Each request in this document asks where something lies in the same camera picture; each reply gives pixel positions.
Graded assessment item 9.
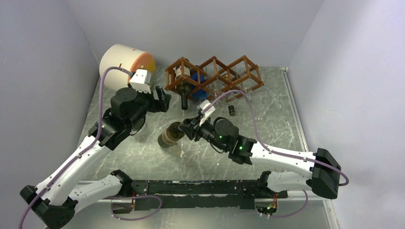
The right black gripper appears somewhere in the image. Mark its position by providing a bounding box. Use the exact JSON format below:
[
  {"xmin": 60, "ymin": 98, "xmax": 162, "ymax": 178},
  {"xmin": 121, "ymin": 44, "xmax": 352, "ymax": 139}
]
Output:
[{"xmin": 180, "ymin": 114, "xmax": 228, "ymax": 152}]

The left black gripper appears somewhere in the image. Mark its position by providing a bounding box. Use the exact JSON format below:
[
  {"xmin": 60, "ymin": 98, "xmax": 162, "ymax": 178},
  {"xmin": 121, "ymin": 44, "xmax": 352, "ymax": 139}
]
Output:
[{"xmin": 126, "ymin": 82, "xmax": 171, "ymax": 129}]

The olive wine bottle gold label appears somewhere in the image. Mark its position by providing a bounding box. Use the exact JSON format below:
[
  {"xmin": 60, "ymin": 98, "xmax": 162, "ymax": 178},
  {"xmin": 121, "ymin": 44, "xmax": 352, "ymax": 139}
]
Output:
[{"xmin": 158, "ymin": 122, "xmax": 185, "ymax": 148}]

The dark green wine bottle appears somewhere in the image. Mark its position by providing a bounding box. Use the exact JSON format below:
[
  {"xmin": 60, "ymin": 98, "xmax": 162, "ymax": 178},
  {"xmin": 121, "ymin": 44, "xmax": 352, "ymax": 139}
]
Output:
[{"xmin": 175, "ymin": 64, "xmax": 191, "ymax": 110}]

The blue square glass bottle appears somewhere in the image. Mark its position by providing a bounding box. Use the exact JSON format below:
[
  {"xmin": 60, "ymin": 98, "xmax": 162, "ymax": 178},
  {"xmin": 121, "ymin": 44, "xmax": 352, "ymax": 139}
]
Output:
[{"xmin": 190, "ymin": 65, "xmax": 211, "ymax": 102}]

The brown wooden wine rack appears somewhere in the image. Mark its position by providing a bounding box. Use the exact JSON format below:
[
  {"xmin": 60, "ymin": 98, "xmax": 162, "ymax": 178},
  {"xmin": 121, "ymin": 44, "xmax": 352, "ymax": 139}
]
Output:
[{"xmin": 165, "ymin": 55, "xmax": 265, "ymax": 101}]

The clear bottle black gold cap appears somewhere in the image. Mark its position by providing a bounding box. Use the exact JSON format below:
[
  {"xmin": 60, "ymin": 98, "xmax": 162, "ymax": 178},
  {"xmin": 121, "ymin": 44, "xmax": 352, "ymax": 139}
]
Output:
[{"xmin": 222, "ymin": 73, "xmax": 241, "ymax": 116}]

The small clear glass bottle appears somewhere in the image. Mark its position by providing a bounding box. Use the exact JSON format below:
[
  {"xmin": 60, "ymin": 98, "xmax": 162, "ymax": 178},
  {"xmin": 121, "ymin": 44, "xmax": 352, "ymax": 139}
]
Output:
[{"xmin": 235, "ymin": 67, "xmax": 264, "ymax": 101}]

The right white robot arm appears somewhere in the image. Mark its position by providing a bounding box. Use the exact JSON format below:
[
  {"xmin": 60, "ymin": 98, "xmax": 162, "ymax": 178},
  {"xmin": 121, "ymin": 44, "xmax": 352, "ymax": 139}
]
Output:
[{"xmin": 167, "ymin": 90, "xmax": 349, "ymax": 199}]

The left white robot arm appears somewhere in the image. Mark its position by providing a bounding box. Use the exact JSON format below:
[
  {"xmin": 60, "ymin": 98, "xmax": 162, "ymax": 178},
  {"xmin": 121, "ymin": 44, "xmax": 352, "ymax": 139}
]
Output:
[{"xmin": 20, "ymin": 87, "xmax": 171, "ymax": 229}]

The cream and orange cylinder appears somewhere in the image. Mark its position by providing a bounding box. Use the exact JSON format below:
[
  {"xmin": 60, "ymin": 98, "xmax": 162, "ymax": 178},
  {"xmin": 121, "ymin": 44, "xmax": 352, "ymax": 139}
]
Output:
[{"xmin": 99, "ymin": 44, "xmax": 156, "ymax": 91}]

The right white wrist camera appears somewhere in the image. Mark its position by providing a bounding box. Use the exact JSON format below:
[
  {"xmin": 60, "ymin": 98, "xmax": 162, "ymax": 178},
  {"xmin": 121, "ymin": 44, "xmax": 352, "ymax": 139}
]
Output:
[{"xmin": 198, "ymin": 100, "xmax": 215, "ymax": 126}]

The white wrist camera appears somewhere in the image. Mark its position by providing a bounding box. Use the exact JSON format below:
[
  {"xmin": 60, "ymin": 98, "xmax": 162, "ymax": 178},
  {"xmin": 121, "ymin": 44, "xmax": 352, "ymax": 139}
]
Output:
[
  {"xmin": 198, "ymin": 100, "xmax": 215, "ymax": 126},
  {"xmin": 129, "ymin": 69, "xmax": 152, "ymax": 94}
]

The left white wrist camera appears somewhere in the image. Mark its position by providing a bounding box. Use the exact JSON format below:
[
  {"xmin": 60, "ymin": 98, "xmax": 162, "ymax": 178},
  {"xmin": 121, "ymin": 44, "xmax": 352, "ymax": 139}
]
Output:
[{"xmin": 129, "ymin": 69, "xmax": 152, "ymax": 94}]

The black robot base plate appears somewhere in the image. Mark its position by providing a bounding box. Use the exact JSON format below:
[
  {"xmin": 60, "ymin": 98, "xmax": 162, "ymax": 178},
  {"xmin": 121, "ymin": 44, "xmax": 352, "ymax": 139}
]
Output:
[{"xmin": 116, "ymin": 179, "xmax": 288, "ymax": 211}]

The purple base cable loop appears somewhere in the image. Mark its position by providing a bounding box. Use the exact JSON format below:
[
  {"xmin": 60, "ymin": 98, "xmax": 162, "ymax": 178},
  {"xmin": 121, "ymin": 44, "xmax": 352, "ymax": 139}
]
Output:
[{"xmin": 110, "ymin": 195, "xmax": 162, "ymax": 222}]

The aluminium frame rail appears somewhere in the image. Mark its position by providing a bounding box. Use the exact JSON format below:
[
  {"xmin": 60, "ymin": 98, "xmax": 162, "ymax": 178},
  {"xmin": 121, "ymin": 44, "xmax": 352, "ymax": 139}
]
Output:
[{"xmin": 44, "ymin": 180, "xmax": 339, "ymax": 229}]

